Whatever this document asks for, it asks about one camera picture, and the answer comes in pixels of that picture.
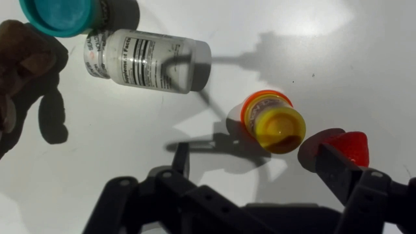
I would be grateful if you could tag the teal lid dough tub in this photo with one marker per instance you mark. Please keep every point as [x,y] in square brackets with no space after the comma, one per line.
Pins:
[56,15]

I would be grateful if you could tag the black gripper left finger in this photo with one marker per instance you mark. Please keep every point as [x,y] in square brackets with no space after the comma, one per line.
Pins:
[164,203]

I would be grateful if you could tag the yellow lid orange tub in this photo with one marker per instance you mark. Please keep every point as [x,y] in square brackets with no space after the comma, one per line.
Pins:
[277,125]

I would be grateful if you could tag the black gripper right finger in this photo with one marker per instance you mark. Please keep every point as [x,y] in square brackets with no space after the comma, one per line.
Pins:
[372,199]

